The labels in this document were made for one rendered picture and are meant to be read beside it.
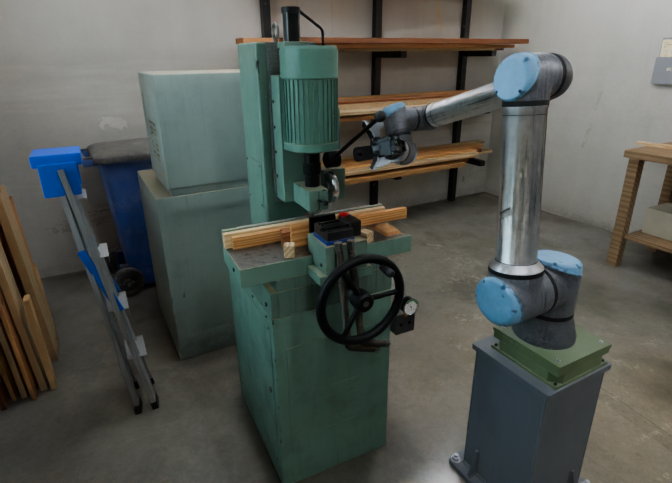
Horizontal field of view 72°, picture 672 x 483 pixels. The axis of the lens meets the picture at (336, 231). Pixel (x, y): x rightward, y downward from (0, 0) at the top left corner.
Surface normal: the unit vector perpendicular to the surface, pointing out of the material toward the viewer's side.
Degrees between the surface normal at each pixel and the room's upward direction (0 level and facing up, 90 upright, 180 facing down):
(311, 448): 90
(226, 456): 0
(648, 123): 90
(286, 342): 90
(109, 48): 90
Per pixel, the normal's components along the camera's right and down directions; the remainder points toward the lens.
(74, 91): 0.48, 0.31
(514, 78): -0.86, 0.04
